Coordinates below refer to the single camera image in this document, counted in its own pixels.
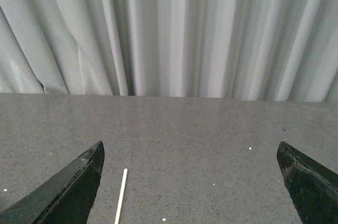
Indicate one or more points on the grey pleated curtain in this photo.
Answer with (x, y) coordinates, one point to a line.
(275, 50)

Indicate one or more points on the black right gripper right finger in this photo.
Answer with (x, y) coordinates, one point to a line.
(311, 186)

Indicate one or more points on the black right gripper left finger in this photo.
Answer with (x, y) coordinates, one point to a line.
(66, 197)

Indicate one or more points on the white chopstick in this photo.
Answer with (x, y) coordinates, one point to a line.
(121, 196)

